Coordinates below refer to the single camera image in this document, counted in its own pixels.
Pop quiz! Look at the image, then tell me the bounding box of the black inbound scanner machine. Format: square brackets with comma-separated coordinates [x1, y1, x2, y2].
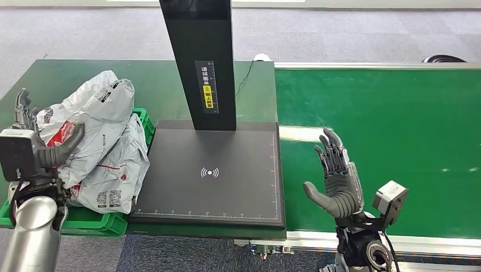
[128, 0, 286, 231]

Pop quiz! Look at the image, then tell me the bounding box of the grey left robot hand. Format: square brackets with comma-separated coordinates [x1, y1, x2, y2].
[13, 88, 86, 169]

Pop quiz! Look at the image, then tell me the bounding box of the thin black cable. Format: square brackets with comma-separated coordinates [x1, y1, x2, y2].
[234, 59, 255, 97]

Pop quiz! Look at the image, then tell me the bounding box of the black cable coil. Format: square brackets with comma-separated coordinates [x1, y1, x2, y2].
[420, 54, 468, 64]

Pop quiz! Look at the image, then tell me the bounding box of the crumpled white mailer bag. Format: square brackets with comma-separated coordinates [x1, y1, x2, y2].
[69, 114, 150, 215]

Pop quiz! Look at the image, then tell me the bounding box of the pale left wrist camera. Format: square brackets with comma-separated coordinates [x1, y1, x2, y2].
[0, 128, 39, 182]

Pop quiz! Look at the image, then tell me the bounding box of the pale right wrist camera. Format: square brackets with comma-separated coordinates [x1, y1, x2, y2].
[373, 180, 410, 226]

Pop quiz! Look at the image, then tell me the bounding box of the green conveyor belt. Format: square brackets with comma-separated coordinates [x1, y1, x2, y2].
[275, 69, 481, 239]

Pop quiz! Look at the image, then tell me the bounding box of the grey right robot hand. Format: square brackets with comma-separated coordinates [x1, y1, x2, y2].
[302, 127, 365, 220]

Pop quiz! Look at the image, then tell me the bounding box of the white mailer bag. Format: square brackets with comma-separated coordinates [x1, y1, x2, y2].
[69, 114, 150, 215]
[35, 70, 135, 189]

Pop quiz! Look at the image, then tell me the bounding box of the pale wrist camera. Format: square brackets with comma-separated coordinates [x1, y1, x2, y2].
[0, 128, 39, 182]
[373, 180, 410, 226]

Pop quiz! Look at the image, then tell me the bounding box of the green plastic crate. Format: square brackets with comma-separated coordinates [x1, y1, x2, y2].
[0, 108, 155, 237]

